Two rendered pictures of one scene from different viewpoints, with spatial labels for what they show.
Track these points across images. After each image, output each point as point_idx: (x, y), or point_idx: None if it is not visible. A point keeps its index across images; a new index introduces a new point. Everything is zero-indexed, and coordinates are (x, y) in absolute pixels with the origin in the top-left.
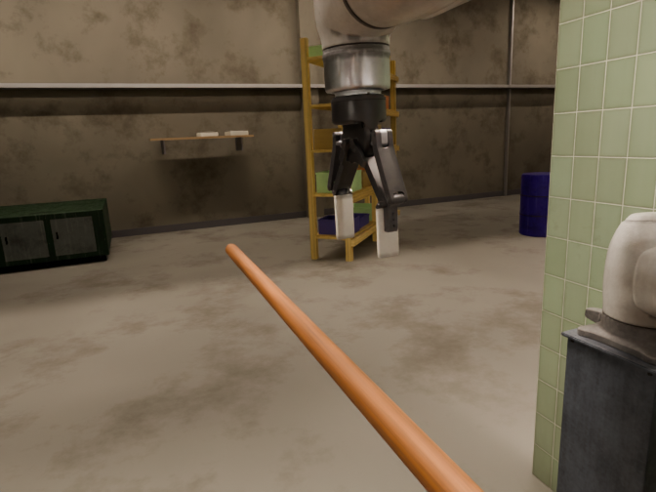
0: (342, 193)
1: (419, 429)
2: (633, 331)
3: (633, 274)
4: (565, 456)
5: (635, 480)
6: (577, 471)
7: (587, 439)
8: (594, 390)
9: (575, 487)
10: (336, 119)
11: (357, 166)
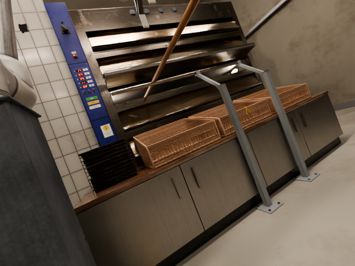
0: None
1: (159, 65)
2: None
3: (0, 65)
4: (49, 201)
5: (59, 177)
6: (56, 204)
7: (46, 174)
8: (33, 136)
9: (61, 217)
10: None
11: None
